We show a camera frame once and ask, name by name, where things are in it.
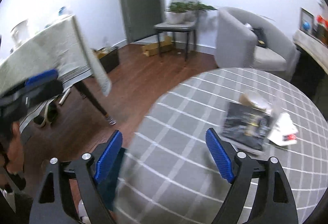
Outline black foil snack bag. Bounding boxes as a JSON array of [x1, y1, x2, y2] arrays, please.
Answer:
[[220, 102, 272, 155]]

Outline brown tape roll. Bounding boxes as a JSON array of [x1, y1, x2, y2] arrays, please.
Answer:
[[238, 92, 268, 111]]

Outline white torn phone box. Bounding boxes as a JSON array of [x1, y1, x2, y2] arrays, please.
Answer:
[[267, 113, 298, 147]]

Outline dark teal trash bin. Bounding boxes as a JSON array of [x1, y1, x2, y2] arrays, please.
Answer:
[[97, 147, 126, 211]]

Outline person's left hand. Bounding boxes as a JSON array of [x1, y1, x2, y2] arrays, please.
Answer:
[[1, 122, 24, 174]]

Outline beige patterned tablecloth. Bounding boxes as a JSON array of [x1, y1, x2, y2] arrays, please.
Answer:
[[0, 14, 113, 133]]

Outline dark wooden table leg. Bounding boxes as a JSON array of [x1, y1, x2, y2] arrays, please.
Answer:
[[73, 81, 116, 126]]

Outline white ceramic jug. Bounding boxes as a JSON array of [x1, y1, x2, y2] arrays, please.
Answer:
[[11, 20, 29, 48]]

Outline black bin under table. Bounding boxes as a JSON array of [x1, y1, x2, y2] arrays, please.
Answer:
[[93, 46, 120, 73]]

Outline flat cardboard box on floor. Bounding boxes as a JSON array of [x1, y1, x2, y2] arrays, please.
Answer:
[[141, 35, 175, 57]]

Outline grey armchair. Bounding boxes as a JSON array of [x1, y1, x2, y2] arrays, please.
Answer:
[[214, 7, 300, 81]]

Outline black handbag on armchair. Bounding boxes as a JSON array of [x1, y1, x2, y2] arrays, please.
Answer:
[[252, 27, 267, 48]]

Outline beige fringed desk cloth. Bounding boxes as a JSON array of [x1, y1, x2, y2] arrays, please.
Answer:
[[292, 30, 328, 74]]

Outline potted green plant white pot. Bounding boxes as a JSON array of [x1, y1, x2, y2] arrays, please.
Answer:
[[166, 1, 217, 24]]

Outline small blue globe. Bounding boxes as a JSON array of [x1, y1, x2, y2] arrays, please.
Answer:
[[302, 21, 311, 33]]

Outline framed picture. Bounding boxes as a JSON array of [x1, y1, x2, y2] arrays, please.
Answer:
[[299, 8, 314, 34]]

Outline grey dining chair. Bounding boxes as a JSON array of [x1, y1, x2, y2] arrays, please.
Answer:
[[154, 0, 198, 63]]

